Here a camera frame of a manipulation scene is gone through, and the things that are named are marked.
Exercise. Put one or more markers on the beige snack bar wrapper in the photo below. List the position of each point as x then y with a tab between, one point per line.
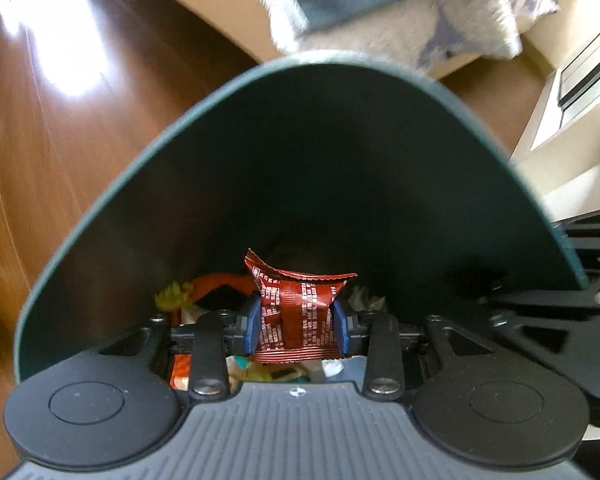
285	373

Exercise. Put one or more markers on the grey white paper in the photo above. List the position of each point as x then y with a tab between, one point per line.
361	300

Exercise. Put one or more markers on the bed with orange bedspread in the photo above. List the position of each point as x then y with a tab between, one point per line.
435	36

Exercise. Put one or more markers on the dark red snack wrapper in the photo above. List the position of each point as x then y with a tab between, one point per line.
296	320

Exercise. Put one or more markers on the orange foam fruit net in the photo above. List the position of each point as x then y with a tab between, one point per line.
180	372

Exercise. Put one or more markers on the dark teal trash bin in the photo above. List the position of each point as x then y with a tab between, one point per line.
324	162

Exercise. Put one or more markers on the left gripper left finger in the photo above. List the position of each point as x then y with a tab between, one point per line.
217	335

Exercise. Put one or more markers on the white nightstand shelf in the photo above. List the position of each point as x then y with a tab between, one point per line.
559	151

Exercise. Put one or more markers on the white purple biscuit package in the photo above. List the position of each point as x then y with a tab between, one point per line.
339	370

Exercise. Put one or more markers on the white teal tissue pack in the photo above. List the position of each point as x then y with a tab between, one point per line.
238	365

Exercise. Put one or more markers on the red plastic bag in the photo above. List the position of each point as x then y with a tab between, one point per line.
208	283

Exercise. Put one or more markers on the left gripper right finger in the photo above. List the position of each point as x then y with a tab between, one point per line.
375	335

